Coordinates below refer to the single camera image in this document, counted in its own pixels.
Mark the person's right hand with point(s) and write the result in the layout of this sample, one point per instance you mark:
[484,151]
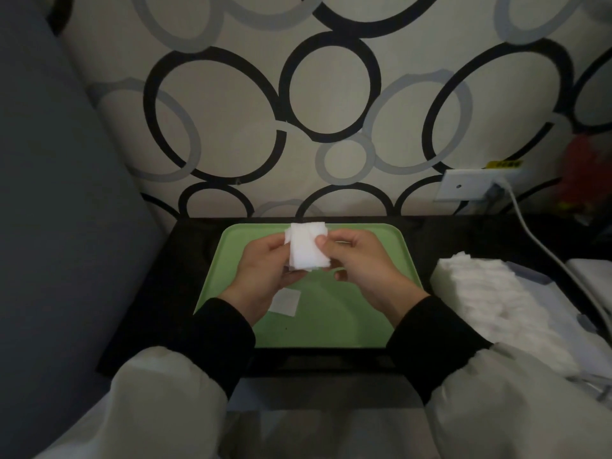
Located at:
[377,277]

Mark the person's left hand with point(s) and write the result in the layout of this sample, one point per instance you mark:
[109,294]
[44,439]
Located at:
[260,277]

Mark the pile of white cotton pads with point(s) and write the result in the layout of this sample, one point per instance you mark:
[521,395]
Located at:
[285,301]

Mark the white cotton pad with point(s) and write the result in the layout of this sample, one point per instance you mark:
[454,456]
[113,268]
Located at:
[303,253]

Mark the green plastic tray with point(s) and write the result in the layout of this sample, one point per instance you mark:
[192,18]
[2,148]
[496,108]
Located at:
[334,315]

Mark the person's left forearm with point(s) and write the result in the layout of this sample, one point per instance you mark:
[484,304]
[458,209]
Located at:
[177,391]

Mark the person's right forearm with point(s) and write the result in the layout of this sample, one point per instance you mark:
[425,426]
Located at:
[478,391]

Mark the yellow warning sticker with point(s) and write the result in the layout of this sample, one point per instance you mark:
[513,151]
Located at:
[504,164]

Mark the grey upholstered sofa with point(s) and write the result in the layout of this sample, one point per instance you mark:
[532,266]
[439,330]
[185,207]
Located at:
[57,234]

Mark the white power bank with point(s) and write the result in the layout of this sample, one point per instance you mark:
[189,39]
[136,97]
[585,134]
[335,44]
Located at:
[595,279]

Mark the red decoration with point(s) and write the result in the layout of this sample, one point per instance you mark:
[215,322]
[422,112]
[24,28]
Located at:
[585,174]

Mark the white wall socket plate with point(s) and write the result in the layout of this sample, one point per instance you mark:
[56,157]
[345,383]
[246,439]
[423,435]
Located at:
[459,185]

